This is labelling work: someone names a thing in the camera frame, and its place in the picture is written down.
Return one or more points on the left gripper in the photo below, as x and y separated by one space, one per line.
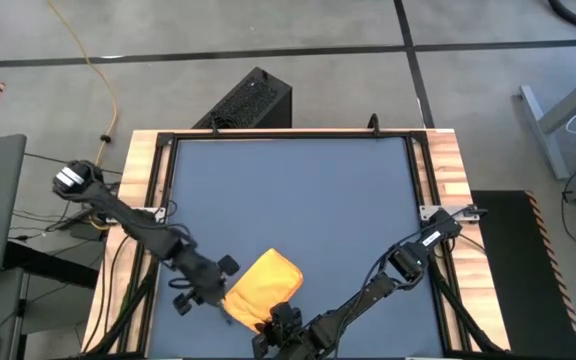
203 277

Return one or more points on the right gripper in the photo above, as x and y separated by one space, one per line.
300 340

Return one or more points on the yellow towel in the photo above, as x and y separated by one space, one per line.
263 290

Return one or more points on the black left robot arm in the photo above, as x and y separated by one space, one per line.
138 225

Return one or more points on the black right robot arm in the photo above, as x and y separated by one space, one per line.
368 295

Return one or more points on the silver mounting plate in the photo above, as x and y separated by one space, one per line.
430 211
158 214

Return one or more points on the wooden table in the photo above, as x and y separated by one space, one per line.
140 150

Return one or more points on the blue-grey table mat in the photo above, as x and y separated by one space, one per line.
318 170

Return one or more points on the black perforated computer tower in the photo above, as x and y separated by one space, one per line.
253 97

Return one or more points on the large hazard-striped black floor mat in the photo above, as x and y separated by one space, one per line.
518 275

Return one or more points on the grey metal desk leg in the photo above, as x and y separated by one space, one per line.
545 132

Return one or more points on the black frame clamp knob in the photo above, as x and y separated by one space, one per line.
214 125
375 124

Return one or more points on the black table frame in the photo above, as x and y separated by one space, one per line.
293 134

